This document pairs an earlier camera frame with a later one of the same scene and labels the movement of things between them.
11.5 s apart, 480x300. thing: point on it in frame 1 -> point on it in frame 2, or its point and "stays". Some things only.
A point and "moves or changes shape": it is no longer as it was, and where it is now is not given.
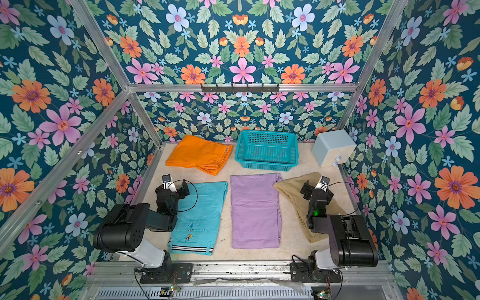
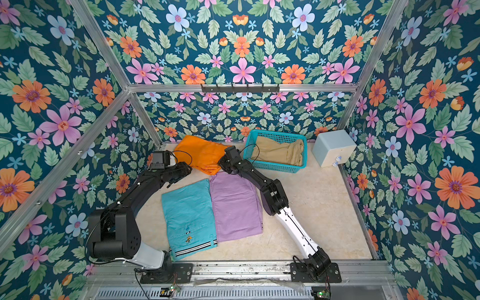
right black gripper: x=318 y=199 -> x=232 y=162
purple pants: x=255 y=210 moves or changes shape
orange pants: x=192 y=152 stays
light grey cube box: x=330 y=145 stays
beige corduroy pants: x=292 y=185 -> x=289 y=152
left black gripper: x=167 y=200 -> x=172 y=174
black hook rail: x=240 y=88 stays
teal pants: x=199 y=219 moves or changes shape
